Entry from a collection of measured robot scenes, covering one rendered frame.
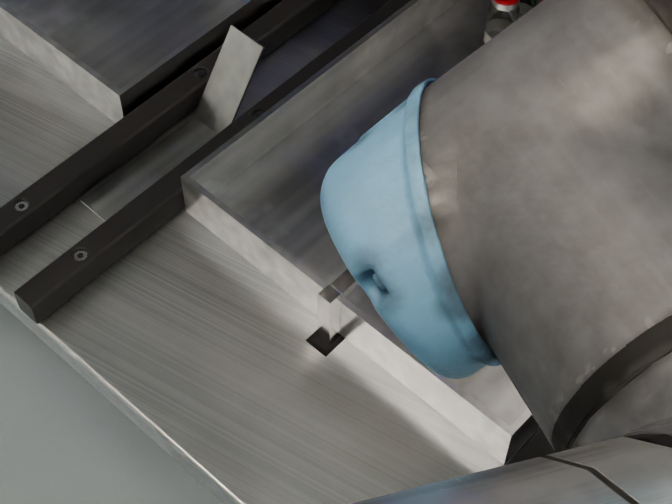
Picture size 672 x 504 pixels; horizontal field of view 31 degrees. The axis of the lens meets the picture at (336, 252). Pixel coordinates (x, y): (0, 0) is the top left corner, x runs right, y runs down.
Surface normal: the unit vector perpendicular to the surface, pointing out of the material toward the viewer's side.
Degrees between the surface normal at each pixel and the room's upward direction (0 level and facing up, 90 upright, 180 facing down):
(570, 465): 49
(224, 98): 55
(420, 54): 0
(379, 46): 90
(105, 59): 0
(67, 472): 0
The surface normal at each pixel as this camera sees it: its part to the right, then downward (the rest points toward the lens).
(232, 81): -0.56, 0.14
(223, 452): 0.00, -0.58
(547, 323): -0.77, -0.01
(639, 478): 0.14, -0.91
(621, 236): -0.25, -0.46
